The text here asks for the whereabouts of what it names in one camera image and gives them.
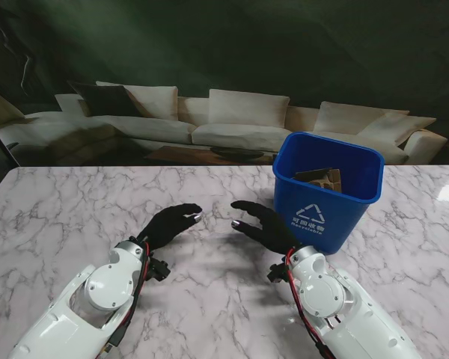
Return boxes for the right arm red black cables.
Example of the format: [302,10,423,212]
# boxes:
[284,254,334,359]

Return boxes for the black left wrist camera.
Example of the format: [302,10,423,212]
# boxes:
[147,256,172,282]

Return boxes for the cream printed sofa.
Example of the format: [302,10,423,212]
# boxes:
[0,80,448,165]

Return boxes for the brown cardboard box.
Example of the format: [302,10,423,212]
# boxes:
[292,167,344,194]

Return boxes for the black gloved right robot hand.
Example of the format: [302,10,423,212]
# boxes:
[230,200,302,257]

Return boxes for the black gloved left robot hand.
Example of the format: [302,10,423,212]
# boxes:
[136,203,203,251]

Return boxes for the blue plastic recycling bin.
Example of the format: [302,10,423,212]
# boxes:
[271,131,385,254]

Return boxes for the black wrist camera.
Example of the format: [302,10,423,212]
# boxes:
[147,256,172,282]
[268,261,290,284]

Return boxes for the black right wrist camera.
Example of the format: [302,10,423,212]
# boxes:
[268,261,290,284]

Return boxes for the left arm red black cables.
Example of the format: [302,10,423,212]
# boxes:
[100,242,153,352]

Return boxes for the arm red black cables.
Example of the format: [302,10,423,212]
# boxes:
[100,242,153,352]
[284,254,334,359]

